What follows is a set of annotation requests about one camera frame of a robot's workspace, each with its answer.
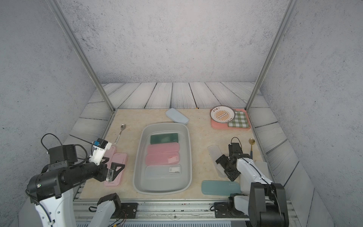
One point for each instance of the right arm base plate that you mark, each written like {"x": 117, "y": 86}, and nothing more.
{"x": 224, "y": 210}

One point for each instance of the grey plastic storage box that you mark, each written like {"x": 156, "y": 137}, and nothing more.
{"x": 163, "y": 186}

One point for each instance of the right aluminium frame post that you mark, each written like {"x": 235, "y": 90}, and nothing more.
{"x": 272, "y": 52}

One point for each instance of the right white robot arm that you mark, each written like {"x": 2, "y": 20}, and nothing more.
{"x": 261, "y": 200}

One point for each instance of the light blue pencil case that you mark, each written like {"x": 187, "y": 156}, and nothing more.
{"x": 177, "y": 116}

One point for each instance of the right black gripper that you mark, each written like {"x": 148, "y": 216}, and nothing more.
{"x": 231, "y": 175}

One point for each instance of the round patterned plate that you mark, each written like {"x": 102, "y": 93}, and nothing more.
{"x": 222, "y": 114}

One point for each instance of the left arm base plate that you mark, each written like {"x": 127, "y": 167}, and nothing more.
{"x": 125, "y": 211}

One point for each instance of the aluminium frame post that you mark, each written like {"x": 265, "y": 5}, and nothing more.
{"x": 272, "y": 52}
{"x": 56, "y": 10}

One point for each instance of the clear translucent pencil case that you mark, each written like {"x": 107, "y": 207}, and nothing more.
{"x": 163, "y": 171}

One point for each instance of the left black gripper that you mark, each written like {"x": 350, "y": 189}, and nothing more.
{"x": 112, "y": 173}

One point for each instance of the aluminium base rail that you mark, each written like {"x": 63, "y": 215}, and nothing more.
{"x": 177, "y": 213}

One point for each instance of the gold spoon dark handle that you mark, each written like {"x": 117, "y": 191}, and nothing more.
{"x": 251, "y": 142}

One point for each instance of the dark green pencil case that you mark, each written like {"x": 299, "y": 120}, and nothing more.
{"x": 164, "y": 138}

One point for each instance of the teal pencil case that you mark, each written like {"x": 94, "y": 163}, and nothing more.
{"x": 220, "y": 188}

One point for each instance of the green checkered cloth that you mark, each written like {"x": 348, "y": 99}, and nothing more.
{"x": 240, "y": 121}

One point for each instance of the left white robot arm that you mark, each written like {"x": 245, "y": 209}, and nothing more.
{"x": 52, "y": 192}

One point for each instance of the pink tray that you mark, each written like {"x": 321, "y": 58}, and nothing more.
{"x": 216, "y": 125}

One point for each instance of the left aluminium frame post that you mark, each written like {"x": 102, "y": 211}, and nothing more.
{"x": 56, "y": 10}

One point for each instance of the silver spoon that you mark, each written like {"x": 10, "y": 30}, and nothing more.
{"x": 122, "y": 128}

